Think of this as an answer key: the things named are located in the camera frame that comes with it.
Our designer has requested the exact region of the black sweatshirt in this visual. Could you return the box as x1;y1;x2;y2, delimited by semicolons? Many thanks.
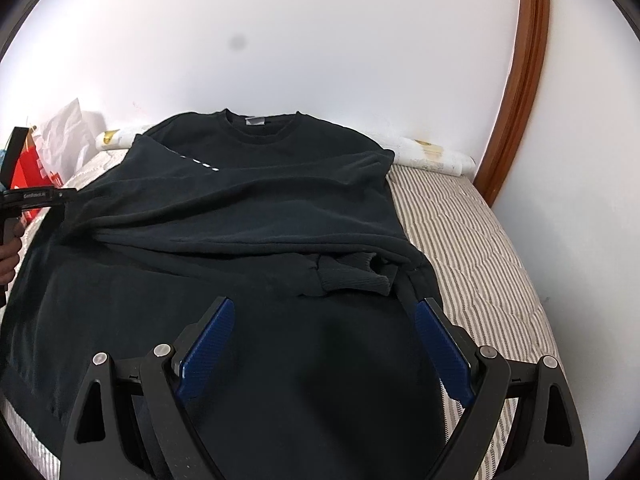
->
1;110;445;479

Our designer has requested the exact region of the striped beige mattress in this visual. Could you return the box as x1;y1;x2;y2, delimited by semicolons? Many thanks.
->
1;150;562;479

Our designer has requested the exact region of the white plastic bag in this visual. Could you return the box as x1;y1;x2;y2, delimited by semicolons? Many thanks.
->
34;100;106;188

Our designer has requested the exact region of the white floral rolled sheet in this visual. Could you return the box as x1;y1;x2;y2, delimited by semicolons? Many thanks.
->
96;129;476;179

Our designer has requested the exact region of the red box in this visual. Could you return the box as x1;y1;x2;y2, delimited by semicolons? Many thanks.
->
8;124;64;224

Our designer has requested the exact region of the person's left hand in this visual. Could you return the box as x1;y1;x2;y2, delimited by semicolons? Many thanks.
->
0;220;25;286

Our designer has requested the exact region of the brown wooden door frame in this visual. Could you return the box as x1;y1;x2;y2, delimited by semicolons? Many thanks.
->
474;0;551;205

